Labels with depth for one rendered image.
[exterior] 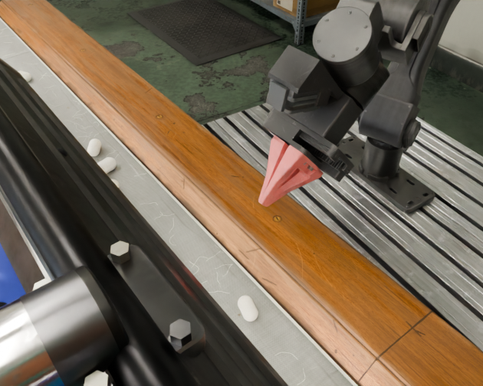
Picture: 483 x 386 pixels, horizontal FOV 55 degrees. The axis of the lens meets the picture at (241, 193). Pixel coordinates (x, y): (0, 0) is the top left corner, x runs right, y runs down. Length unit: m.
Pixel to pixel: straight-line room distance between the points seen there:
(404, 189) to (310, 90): 0.39
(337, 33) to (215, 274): 0.31
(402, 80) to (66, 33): 0.73
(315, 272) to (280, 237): 0.07
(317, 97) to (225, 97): 1.86
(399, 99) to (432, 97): 1.78
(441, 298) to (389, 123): 0.26
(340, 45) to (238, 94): 1.90
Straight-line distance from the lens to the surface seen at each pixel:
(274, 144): 0.53
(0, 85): 0.23
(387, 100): 0.74
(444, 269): 0.73
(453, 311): 0.69
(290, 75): 0.47
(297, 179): 0.56
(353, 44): 0.47
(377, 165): 0.81
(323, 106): 0.52
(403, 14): 0.56
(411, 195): 0.81
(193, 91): 2.40
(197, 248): 0.61
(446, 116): 2.39
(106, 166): 0.73
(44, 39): 1.14
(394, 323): 0.54
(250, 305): 0.53
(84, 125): 0.86
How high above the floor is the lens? 1.20
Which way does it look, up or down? 42 degrees down
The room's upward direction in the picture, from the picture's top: straight up
